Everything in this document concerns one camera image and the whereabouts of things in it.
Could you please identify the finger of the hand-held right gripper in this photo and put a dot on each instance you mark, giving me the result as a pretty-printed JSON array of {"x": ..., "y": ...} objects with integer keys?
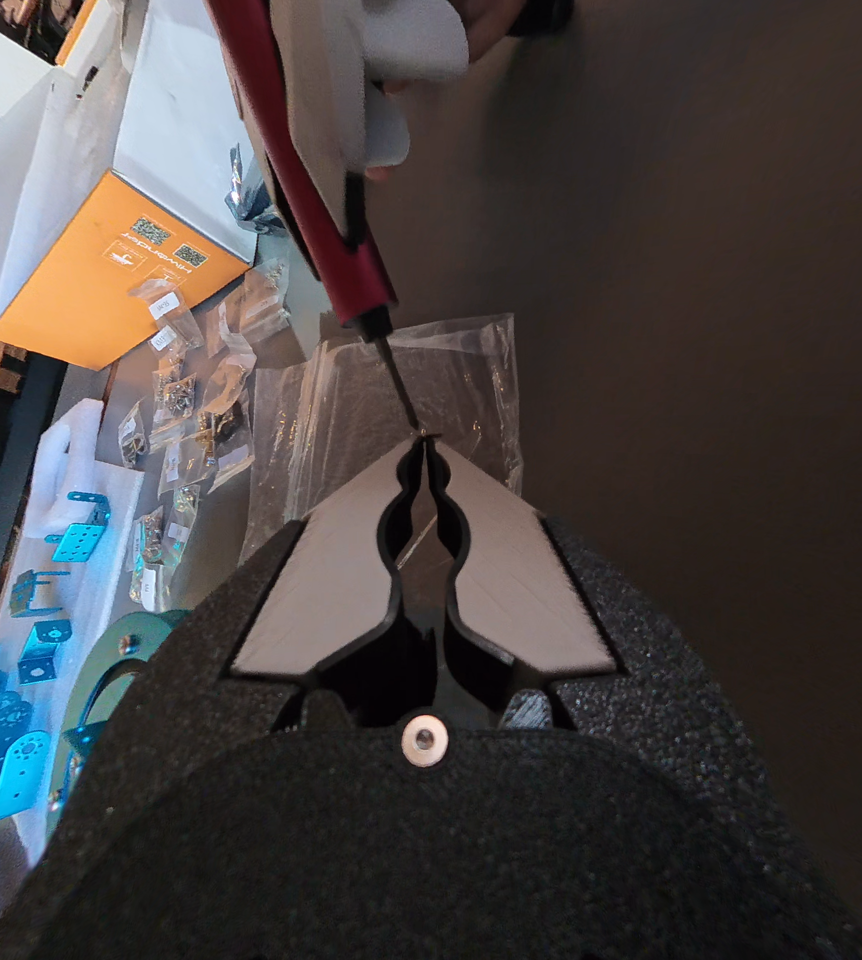
[
  {"x": 292, "y": 225},
  {"x": 326, "y": 90}
]

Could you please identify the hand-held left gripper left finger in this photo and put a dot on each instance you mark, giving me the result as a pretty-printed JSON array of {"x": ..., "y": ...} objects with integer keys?
[{"x": 326, "y": 585}]

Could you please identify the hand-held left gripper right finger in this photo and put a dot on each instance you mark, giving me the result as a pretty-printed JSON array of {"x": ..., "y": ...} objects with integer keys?
[{"x": 528, "y": 592}]

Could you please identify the red electric screwdriver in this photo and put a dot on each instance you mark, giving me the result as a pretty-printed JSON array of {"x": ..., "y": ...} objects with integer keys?
[{"x": 311, "y": 187}]

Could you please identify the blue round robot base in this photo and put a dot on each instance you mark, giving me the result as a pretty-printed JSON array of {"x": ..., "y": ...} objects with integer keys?
[{"x": 116, "y": 637}]

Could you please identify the grey desk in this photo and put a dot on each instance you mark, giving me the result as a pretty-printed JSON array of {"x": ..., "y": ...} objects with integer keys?
[{"x": 701, "y": 375}]

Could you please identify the person's right hand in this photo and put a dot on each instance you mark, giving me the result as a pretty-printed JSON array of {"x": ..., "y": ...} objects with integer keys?
[{"x": 487, "y": 34}]

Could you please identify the silver antistatic bag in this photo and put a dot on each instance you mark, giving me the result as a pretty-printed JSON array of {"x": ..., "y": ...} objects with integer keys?
[{"x": 251, "y": 195}]

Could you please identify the orange cardboard box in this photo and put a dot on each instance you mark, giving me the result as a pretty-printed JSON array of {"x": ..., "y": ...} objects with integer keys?
[{"x": 101, "y": 262}]

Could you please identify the pile of labelled screw bags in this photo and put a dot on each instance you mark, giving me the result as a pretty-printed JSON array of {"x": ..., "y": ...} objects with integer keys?
[{"x": 191, "y": 412}]

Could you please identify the large clear plastic bag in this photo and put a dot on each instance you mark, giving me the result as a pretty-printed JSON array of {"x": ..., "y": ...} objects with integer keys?
[{"x": 461, "y": 390}]

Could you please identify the white foam sheet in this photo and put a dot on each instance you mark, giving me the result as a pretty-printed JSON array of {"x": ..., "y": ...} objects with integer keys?
[{"x": 101, "y": 600}]

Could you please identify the blue wide U bracket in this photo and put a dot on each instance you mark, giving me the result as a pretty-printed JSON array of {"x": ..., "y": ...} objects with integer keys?
[{"x": 33, "y": 592}]

